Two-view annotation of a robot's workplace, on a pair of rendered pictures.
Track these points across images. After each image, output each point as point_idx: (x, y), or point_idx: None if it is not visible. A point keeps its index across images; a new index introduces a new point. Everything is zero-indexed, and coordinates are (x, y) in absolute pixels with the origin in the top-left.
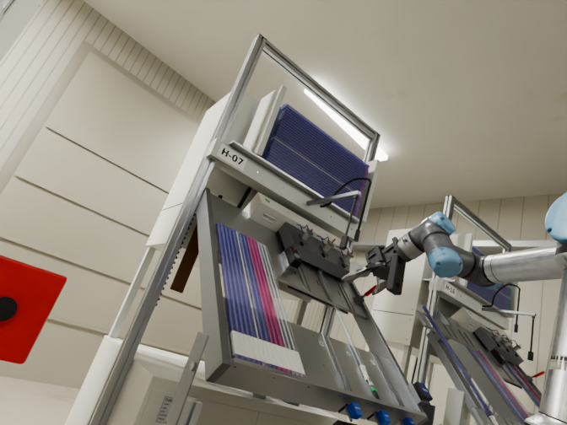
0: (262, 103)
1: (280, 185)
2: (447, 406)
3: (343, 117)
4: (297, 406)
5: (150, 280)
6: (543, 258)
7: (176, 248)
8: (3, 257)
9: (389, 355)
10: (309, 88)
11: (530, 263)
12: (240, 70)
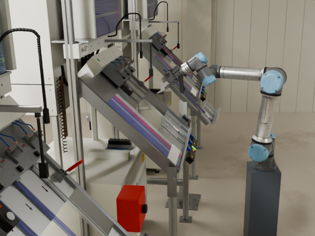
0: None
1: (97, 43)
2: (180, 109)
3: None
4: (132, 148)
5: (76, 146)
6: (245, 76)
7: (80, 122)
8: (139, 196)
9: (167, 107)
10: None
11: (240, 77)
12: None
